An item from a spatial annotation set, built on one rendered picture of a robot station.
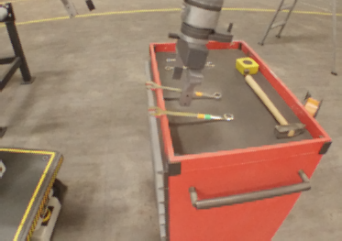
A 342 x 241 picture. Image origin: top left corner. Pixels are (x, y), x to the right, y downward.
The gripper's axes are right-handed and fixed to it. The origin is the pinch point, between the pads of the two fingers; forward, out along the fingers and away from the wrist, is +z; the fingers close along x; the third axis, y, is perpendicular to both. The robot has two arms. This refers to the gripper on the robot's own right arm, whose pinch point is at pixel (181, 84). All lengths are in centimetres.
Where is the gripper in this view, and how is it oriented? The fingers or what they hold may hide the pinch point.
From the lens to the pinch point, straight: 68.2
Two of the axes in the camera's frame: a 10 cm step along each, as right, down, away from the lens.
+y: -9.7, -0.8, -2.4
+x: 1.4, 6.1, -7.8
